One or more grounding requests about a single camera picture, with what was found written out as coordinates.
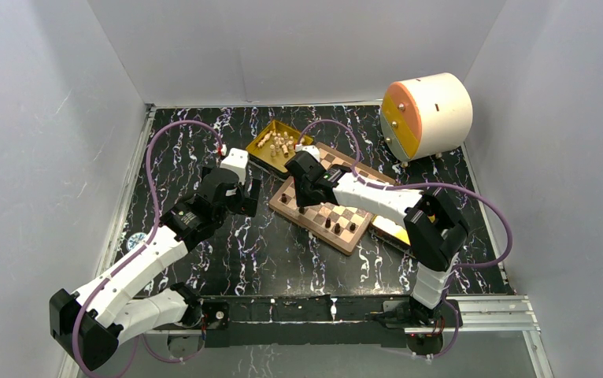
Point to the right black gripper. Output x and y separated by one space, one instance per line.
300 200

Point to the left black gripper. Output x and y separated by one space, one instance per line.
246 204

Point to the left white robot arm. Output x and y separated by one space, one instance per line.
91 322

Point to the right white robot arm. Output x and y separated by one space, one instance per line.
436 229

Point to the wooden chess board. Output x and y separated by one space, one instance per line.
314 217

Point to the gold tray light pieces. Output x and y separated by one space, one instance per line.
275 166

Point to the pile of light pieces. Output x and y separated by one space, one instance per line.
276 143

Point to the gold tray dark pieces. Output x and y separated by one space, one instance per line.
391 233

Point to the white round drawer cabinet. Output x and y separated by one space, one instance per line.
425 116

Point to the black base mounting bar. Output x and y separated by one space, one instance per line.
383 320

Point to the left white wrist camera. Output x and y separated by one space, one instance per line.
236 161

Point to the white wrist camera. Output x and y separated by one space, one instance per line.
310 149
236 161

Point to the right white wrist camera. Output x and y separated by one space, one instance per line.
310 149

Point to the aluminium frame rail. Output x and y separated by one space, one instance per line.
490 313

